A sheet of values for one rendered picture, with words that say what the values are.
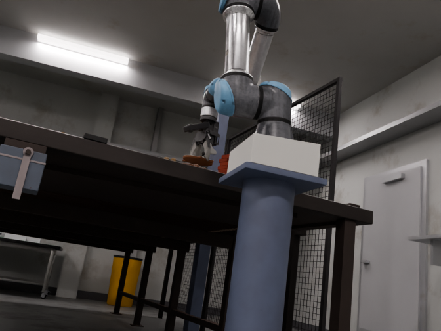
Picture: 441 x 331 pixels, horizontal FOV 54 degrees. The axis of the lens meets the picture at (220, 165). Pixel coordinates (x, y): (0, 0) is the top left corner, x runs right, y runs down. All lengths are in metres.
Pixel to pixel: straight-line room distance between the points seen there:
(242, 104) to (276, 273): 0.54
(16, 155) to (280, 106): 0.84
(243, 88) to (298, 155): 0.29
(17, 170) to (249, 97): 0.75
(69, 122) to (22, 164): 6.33
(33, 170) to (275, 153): 0.74
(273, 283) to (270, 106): 0.56
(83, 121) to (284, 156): 6.61
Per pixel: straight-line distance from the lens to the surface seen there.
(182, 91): 6.38
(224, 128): 3.92
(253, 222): 1.31
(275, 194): 1.33
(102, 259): 7.39
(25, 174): 1.43
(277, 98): 1.45
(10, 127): 1.48
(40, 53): 6.43
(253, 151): 1.27
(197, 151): 1.91
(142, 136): 7.75
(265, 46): 1.77
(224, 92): 1.41
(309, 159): 1.35
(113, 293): 6.87
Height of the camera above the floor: 0.52
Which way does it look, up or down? 15 degrees up
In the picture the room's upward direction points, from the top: 8 degrees clockwise
